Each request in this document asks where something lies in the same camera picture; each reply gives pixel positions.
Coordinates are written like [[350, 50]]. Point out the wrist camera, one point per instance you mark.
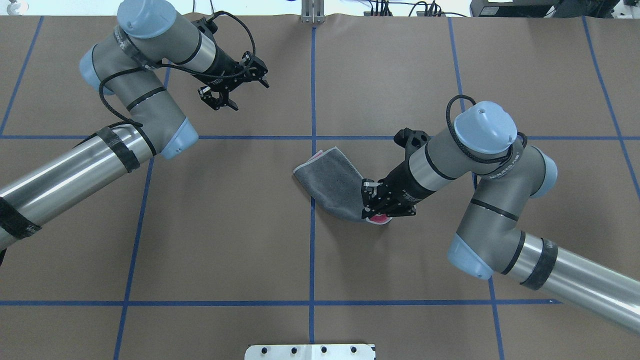
[[411, 140], [206, 25]]

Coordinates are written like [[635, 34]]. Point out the aluminium frame post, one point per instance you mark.
[[313, 11]]

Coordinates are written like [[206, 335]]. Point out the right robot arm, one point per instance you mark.
[[481, 138]]

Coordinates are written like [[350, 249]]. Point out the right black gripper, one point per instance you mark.
[[403, 183]]

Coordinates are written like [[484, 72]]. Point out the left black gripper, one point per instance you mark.
[[223, 66]]

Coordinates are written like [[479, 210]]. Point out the pink towel with grey back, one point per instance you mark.
[[335, 184]]

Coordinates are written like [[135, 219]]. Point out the white mounting plate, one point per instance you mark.
[[332, 351]]

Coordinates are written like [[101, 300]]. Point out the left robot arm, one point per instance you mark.
[[149, 35]]

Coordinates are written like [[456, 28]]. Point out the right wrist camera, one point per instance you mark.
[[411, 140]]

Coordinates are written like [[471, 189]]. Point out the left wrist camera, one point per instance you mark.
[[206, 25]]

